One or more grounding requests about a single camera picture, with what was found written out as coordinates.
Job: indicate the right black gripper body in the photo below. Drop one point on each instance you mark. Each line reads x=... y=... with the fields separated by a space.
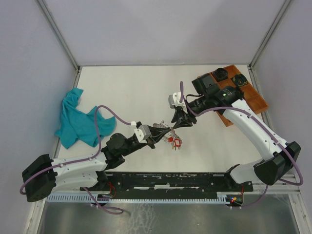
x=185 y=115

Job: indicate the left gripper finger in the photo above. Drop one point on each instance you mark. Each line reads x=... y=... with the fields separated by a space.
x=157 y=136
x=153 y=129

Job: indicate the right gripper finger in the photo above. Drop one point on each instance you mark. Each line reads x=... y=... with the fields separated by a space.
x=177 y=115
x=182 y=123

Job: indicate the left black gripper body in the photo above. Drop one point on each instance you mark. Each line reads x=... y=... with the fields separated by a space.
x=150 y=142

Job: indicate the silver keyring with keys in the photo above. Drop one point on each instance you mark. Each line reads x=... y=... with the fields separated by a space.
x=177 y=142

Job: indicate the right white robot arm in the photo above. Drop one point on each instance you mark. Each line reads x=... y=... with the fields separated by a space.
x=277 y=155

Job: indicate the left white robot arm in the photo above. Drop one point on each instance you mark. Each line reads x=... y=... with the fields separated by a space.
x=45 y=175

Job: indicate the black round part top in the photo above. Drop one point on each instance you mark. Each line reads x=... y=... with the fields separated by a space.
x=220 y=74

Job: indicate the green yellow round part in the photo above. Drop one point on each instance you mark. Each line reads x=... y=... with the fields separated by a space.
x=239 y=80

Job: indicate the teal cloth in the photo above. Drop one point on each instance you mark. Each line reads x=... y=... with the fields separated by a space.
x=77 y=125

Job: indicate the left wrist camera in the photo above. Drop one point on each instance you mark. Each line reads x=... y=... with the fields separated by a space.
x=142 y=131

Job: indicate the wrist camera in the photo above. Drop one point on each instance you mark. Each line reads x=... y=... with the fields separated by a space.
x=142 y=131
x=176 y=100

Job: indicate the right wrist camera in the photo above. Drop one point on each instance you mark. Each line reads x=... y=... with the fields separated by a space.
x=176 y=100

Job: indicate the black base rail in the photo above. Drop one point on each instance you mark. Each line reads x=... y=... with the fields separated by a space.
x=167 y=185

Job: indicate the white slotted cable duct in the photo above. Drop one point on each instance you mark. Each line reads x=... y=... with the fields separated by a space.
x=84 y=198

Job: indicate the left aluminium frame post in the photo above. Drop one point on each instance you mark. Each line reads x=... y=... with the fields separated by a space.
x=47 y=13

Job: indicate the aluminium frame post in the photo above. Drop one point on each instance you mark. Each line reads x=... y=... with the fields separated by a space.
x=47 y=13
x=270 y=32

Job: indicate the right aluminium frame post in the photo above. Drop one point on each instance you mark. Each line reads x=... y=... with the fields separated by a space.
x=270 y=32

